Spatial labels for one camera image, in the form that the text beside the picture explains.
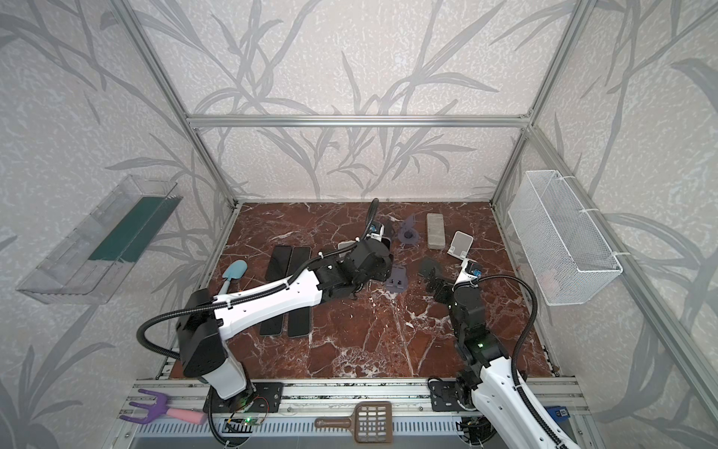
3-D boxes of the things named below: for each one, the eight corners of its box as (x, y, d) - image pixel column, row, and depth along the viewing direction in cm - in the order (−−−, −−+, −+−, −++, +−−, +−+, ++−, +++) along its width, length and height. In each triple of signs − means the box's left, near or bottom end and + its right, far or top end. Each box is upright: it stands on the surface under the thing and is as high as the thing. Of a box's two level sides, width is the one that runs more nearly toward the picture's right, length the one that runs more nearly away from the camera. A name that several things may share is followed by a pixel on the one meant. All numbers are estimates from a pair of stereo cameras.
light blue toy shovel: (218, 294, 96) (216, 291, 94) (231, 262, 104) (229, 259, 102) (238, 294, 96) (235, 291, 94) (249, 262, 104) (247, 259, 102)
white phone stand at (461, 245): (446, 254, 106) (451, 240, 99) (451, 243, 110) (456, 228, 103) (465, 262, 104) (471, 248, 97) (469, 250, 107) (476, 236, 100)
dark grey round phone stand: (399, 243, 109) (400, 234, 105) (397, 223, 116) (398, 213, 111) (417, 243, 109) (419, 234, 105) (415, 223, 116) (416, 213, 112)
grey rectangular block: (428, 249, 107) (429, 244, 104) (426, 218, 117) (427, 213, 115) (445, 250, 107) (446, 245, 104) (441, 219, 117) (443, 213, 115)
